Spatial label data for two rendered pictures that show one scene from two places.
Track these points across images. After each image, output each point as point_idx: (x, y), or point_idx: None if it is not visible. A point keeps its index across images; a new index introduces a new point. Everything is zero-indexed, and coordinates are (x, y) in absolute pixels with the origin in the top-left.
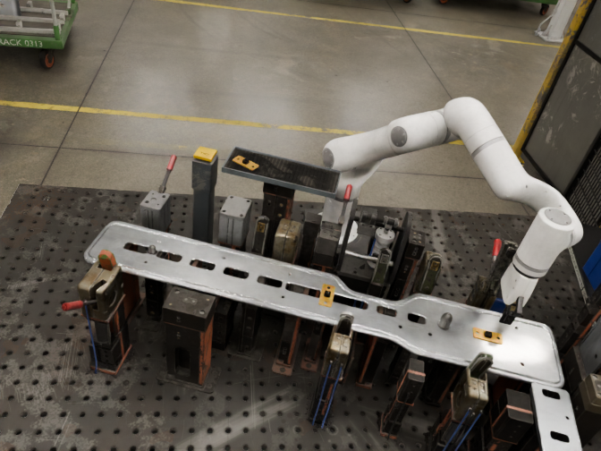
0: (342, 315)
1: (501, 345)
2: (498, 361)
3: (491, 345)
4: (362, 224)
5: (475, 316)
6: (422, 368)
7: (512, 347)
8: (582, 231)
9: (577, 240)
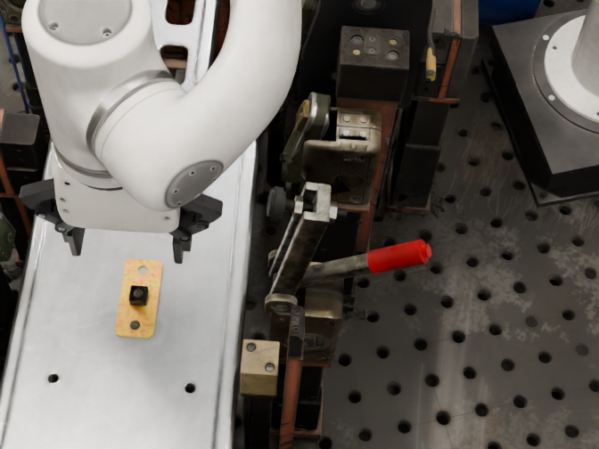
0: None
1: (110, 330)
2: (51, 314)
3: (105, 304)
4: None
5: (208, 275)
6: (12, 140)
7: (110, 363)
8: (141, 174)
9: (113, 170)
